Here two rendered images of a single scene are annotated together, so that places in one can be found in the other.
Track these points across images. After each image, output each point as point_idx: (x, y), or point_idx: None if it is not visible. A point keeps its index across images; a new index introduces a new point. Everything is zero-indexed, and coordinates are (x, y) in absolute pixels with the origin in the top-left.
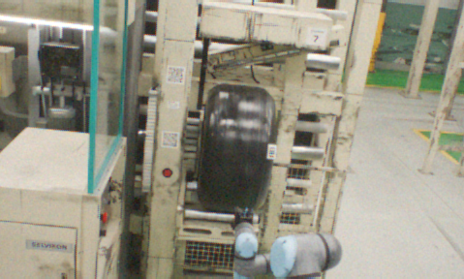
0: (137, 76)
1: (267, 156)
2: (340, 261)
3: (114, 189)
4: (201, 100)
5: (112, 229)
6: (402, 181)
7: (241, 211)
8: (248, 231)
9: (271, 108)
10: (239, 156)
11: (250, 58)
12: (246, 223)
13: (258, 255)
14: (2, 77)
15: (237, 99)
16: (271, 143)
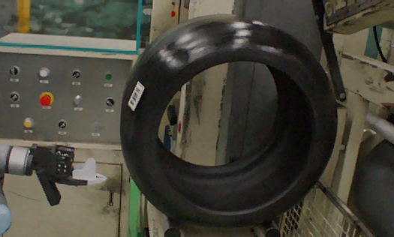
0: (305, 41)
1: (129, 100)
2: None
3: (107, 103)
4: (333, 82)
5: (105, 147)
6: None
7: (60, 149)
8: None
9: (197, 38)
10: (124, 91)
11: (358, 3)
12: (25, 149)
13: None
14: (176, 10)
15: (190, 22)
16: (145, 85)
